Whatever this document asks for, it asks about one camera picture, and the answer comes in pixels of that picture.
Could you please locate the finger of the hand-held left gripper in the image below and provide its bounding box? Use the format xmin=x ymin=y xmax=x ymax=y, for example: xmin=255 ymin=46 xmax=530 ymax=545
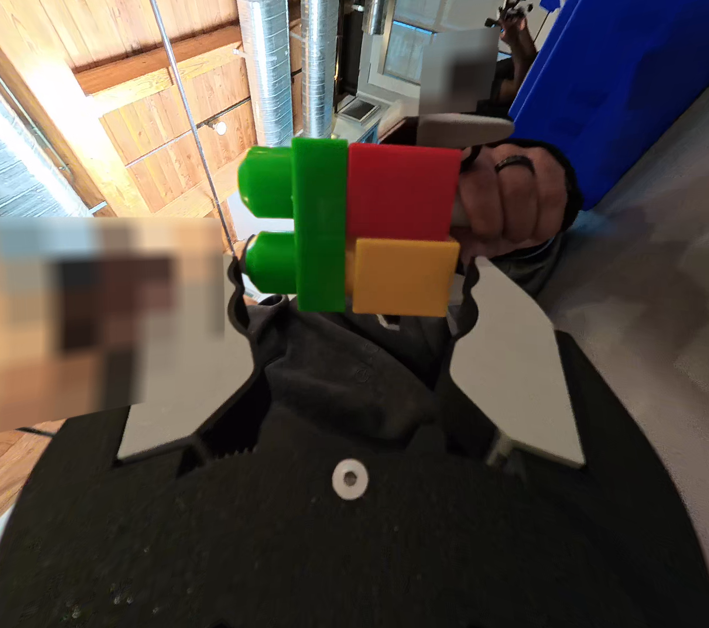
xmin=417 ymin=112 xmax=517 ymax=148

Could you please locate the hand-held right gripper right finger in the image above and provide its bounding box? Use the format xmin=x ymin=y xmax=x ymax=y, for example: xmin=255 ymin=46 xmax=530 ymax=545
xmin=438 ymin=257 xmax=587 ymax=468

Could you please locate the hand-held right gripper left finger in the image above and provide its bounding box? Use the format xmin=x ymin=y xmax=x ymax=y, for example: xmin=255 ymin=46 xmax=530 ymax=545
xmin=116 ymin=253 xmax=272 ymax=461

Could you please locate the red tall toy block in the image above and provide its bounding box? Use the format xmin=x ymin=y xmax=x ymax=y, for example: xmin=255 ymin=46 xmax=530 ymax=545
xmin=346 ymin=143 xmax=464 ymax=241

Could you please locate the yellow toy block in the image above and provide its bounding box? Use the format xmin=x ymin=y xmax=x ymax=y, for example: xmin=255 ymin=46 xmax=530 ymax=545
xmin=346 ymin=237 xmax=461 ymax=318

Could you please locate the blue divided plastic bin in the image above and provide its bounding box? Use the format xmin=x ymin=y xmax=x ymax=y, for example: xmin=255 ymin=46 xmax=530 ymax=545
xmin=507 ymin=0 xmax=709 ymax=212

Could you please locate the green two-stud toy block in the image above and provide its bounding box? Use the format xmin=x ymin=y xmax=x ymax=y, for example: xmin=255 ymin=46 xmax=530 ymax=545
xmin=237 ymin=137 xmax=350 ymax=313

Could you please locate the grey desk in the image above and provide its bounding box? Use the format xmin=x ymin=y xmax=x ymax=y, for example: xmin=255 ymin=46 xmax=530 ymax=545
xmin=532 ymin=85 xmax=709 ymax=535

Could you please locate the person's left hand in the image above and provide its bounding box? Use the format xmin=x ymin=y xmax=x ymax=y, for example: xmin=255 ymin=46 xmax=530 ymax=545
xmin=453 ymin=140 xmax=572 ymax=259

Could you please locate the large silver air duct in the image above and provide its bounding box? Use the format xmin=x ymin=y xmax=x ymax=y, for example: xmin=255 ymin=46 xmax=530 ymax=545
xmin=224 ymin=0 xmax=295 ymax=148

